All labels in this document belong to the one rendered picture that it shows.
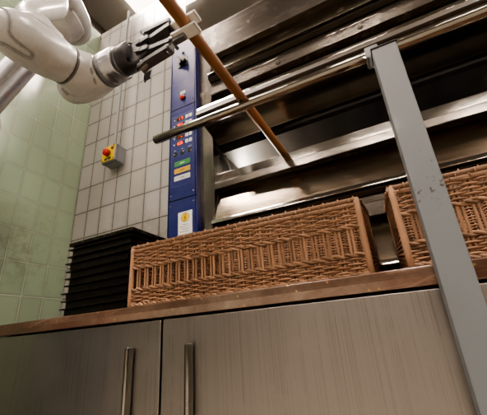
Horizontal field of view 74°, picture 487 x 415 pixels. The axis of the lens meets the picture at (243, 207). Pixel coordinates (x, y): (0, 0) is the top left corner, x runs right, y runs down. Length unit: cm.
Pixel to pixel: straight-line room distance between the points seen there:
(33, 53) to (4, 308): 115
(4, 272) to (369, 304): 154
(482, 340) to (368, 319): 14
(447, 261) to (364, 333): 16
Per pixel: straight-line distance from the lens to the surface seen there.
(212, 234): 72
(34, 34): 92
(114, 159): 181
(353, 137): 127
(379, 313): 54
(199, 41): 89
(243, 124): 146
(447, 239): 50
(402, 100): 59
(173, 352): 68
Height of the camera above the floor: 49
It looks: 23 degrees up
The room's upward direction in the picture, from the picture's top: 4 degrees counter-clockwise
